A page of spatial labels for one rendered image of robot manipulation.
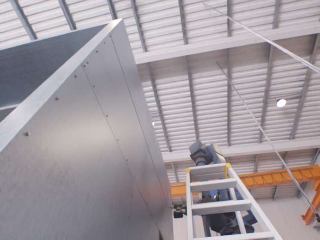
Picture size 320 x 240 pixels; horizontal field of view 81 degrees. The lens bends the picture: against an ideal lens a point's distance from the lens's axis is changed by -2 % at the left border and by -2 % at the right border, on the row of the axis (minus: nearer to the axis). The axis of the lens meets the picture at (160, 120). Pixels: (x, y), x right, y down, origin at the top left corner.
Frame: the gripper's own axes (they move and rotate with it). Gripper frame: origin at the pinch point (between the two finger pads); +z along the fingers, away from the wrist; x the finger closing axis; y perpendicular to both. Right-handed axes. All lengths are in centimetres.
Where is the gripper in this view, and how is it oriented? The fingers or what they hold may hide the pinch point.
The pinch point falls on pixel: (178, 210)
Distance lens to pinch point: 264.4
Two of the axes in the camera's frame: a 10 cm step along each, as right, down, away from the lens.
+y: -1.0, 1.1, -9.9
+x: 1.7, 9.8, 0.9
